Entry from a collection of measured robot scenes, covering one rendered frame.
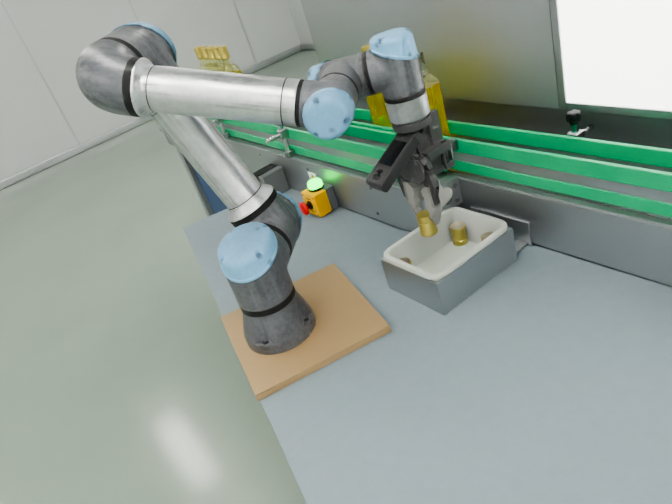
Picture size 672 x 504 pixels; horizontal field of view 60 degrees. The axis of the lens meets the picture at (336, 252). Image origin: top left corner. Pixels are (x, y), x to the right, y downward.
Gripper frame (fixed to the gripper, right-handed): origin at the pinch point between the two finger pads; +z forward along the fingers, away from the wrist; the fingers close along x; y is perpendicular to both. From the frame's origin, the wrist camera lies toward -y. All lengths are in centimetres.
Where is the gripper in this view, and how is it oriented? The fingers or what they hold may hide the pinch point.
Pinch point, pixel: (425, 217)
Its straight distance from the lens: 115.8
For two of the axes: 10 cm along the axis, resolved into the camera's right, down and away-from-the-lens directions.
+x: -5.9, -2.6, 7.7
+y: 7.5, -5.1, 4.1
